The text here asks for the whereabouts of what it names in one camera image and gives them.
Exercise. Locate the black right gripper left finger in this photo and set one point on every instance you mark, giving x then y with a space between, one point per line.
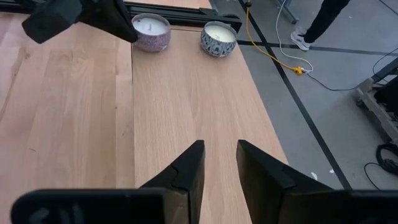
186 186

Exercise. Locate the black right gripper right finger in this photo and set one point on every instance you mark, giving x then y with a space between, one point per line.
261 180

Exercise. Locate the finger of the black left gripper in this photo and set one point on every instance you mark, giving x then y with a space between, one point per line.
109 15

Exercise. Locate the purple patterned candle tin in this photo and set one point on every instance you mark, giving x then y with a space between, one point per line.
150 34

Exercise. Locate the wooden shelf with black legs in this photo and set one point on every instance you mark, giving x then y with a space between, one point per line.
186 109

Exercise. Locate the grey cart base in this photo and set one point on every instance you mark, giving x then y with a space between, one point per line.
373 105

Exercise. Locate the grey stand foot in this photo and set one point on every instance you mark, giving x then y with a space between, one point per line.
290 15

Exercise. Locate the person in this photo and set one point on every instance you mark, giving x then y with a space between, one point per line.
326 15

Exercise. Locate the black aluminium frame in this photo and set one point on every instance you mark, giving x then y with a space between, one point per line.
186 14

